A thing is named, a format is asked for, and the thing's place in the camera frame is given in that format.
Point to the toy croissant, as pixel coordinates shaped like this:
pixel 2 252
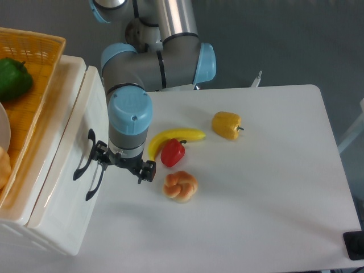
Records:
pixel 5 167

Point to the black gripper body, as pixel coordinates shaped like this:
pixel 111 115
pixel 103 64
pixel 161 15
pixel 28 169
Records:
pixel 130 159

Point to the black device at edge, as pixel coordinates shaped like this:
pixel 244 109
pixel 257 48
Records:
pixel 354 244

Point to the white plastic drawer cabinet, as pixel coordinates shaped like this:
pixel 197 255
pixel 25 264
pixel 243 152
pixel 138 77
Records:
pixel 19 204

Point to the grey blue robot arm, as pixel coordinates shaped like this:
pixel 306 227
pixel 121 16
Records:
pixel 129 106

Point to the orange woven plastic basket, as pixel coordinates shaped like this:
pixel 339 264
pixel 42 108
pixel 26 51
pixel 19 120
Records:
pixel 41 54

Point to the white plate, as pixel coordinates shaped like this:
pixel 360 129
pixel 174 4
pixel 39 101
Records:
pixel 5 130

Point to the yellow toy bell pepper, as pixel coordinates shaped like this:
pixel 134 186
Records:
pixel 227 125

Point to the black lower drawer handle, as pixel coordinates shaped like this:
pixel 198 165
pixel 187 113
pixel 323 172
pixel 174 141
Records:
pixel 96 182

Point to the red toy bell pepper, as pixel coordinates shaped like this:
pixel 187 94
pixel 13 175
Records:
pixel 173 152

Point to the knotted toy bread roll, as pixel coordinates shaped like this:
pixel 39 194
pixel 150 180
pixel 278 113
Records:
pixel 180 186

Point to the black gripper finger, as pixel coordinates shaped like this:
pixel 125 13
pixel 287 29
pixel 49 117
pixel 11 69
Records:
pixel 101 155
pixel 145 171

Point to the white top drawer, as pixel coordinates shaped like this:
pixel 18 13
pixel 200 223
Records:
pixel 61 214

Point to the green toy bell pepper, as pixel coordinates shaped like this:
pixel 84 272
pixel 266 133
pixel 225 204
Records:
pixel 15 79

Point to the yellow toy banana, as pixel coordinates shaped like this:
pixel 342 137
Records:
pixel 159 140

